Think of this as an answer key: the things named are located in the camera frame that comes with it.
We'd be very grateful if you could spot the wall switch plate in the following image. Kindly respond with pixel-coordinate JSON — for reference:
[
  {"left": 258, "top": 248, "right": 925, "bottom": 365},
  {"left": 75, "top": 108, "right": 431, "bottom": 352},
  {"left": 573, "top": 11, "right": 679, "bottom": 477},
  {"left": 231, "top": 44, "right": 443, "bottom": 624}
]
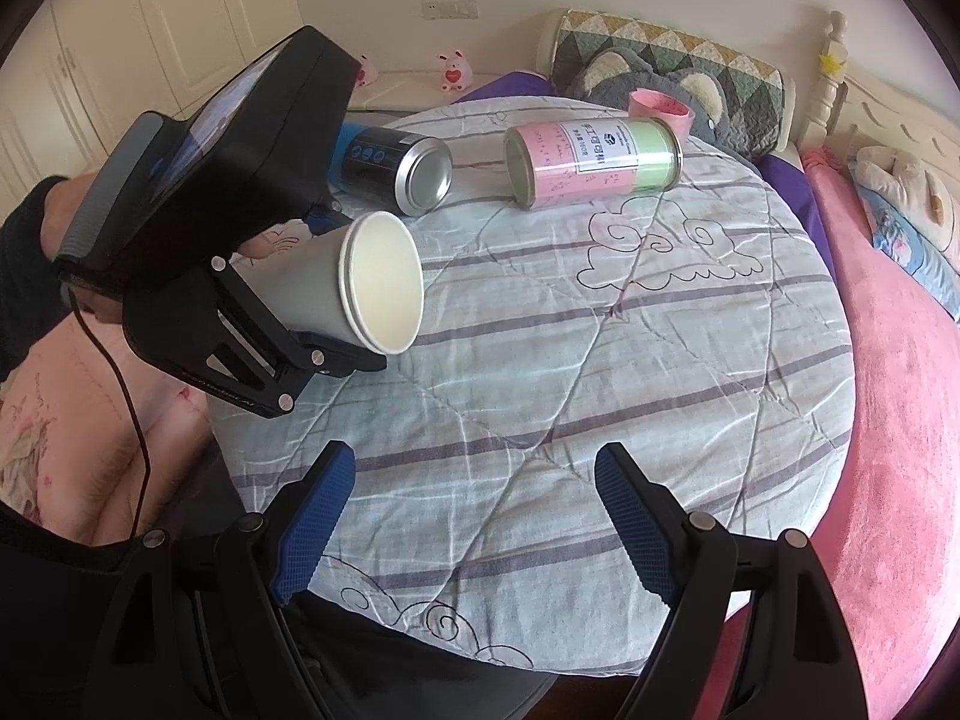
[{"left": 421, "top": 0, "right": 480, "bottom": 21}]

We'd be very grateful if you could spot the pink bunny figurine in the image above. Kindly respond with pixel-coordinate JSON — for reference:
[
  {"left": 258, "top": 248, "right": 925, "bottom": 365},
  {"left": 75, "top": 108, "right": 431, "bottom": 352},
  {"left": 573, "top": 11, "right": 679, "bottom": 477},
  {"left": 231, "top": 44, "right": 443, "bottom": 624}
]
[
  {"left": 438, "top": 49, "right": 473, "bottom": 93},
  {"left": 355, "top": 54, "right": 379, "bottom": 89}
]

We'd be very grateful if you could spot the person's left hand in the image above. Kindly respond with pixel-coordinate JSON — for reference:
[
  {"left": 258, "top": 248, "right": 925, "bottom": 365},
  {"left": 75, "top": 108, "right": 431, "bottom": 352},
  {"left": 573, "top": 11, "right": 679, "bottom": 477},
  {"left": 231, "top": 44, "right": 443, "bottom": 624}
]
[{"left": 37, "top": 170, "right": 317, "bottom": 329}]

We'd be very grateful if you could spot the striped round table cover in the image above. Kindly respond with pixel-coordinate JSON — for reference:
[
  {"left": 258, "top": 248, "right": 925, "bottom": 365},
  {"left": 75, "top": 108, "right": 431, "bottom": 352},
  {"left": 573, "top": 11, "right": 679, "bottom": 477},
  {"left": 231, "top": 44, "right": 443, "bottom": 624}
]
[{"left": 210, "top": 98, "right": 854, "bottom": 676}]

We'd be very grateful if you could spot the small pink cup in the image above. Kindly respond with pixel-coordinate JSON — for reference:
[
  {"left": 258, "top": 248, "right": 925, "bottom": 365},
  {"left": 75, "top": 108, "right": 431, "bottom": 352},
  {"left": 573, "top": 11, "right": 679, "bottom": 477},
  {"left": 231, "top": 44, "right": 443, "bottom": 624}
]
[{"left": 628, "top": 88, "right": 695, "bottom": 143}]

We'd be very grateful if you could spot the blue cartoon pillow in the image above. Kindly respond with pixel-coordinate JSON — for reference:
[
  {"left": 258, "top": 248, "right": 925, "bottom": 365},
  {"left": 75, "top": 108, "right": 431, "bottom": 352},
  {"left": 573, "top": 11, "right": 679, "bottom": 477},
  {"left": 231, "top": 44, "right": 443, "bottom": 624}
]
[{"left": 848, "top": 161, "right": 960, "bottom": 322}]

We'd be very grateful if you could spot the grey cat plush cushion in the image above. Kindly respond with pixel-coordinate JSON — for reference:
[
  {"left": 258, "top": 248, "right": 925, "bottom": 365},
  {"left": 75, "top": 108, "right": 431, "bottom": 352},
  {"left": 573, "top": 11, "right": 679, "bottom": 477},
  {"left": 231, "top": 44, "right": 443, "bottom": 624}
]
[{"left": 565, "top": 47, "right": 731, "bottom": 146}]

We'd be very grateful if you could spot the pink green cylinder tin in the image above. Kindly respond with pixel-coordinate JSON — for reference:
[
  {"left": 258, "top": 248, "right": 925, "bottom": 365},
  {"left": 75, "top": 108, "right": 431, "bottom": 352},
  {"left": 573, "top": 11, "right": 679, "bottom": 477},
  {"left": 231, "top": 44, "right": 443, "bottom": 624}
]
[{"left": 503, "top": 117, "right": 682, "bottom": 210}]

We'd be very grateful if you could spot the pink fleece bedspread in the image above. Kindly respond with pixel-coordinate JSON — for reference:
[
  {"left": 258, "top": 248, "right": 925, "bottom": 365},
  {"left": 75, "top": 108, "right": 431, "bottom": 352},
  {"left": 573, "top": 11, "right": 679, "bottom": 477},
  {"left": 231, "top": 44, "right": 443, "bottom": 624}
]
[{"left": 695, "top": 149, "right": 958, "bottom": 718}]

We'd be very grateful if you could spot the right pink bunny figurine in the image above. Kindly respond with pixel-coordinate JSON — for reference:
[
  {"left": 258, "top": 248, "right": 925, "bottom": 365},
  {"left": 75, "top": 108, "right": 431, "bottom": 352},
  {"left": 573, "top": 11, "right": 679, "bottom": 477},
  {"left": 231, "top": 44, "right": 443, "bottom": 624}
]
[{"left": 438, "top": 49, "right": 473, "bottom": 93}]

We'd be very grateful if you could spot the white paper cup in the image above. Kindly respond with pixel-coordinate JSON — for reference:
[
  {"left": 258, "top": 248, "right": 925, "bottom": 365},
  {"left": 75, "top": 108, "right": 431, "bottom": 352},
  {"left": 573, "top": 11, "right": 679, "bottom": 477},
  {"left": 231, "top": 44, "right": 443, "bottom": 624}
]
[{"left": 238, "top": 211, "right": 425, "bottom": 356}]

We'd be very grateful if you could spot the black cable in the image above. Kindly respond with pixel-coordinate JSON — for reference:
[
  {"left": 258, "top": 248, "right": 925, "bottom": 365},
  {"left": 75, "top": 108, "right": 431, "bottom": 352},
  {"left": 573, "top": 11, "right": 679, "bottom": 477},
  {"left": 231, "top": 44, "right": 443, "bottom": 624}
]
[{"left": 68, "top": 291, "right": 153, "bottom": 542}]

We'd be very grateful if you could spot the left pink bunny figurine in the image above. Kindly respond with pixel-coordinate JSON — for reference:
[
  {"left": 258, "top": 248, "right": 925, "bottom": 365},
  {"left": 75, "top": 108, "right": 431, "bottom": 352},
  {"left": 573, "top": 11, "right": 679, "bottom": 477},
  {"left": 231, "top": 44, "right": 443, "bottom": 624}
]
[{"left": 355, "top": 54, "right": 379, "bottom": 89}]

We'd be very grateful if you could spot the blue black metal can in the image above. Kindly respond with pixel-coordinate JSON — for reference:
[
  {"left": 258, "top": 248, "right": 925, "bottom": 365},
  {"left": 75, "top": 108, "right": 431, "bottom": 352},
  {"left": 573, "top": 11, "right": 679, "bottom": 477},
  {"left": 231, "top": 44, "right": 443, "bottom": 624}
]
[{"left": 327, "top": 122, "right": 454, "bottom": 218}]

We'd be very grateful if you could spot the white wardrobe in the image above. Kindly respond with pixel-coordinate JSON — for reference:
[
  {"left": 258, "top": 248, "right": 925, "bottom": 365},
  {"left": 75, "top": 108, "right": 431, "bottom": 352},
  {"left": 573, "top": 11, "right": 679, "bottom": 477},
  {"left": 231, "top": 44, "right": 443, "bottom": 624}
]
[{"left": 2, "top": 0, "right": 302, "bottom": 211}]

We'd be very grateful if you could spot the cream bedside shelf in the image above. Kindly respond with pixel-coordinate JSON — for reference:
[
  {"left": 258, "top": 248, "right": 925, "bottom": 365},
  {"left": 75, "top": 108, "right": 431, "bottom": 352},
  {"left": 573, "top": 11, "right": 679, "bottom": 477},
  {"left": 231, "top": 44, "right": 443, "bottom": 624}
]
[{"left": 348, "top": 71, "right": 498, "bottom": 114}]

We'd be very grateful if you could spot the cream dog plush toy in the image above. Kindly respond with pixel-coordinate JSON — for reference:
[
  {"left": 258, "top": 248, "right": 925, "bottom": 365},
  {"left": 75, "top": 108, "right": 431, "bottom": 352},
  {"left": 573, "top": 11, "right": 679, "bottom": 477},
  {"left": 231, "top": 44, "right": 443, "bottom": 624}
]
[{"left": 854, "top": 145, "right": 960, "bottom": 271}]

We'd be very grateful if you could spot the patchwork triangle quilt cushion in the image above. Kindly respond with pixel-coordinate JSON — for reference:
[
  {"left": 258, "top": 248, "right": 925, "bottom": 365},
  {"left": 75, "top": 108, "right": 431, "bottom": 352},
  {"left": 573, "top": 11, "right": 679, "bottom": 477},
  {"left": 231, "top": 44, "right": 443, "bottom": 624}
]
[{"left": 534, "top": 8, "right": 796, "bottom": 160}]

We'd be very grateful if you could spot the cream wooden headboard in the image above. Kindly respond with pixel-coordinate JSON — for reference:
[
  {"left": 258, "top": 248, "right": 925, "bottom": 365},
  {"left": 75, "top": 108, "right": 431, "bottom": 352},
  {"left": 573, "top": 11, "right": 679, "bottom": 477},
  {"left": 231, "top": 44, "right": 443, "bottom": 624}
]
[{"left": 794, "top": 10, "right": 958, "bottom": 195}]

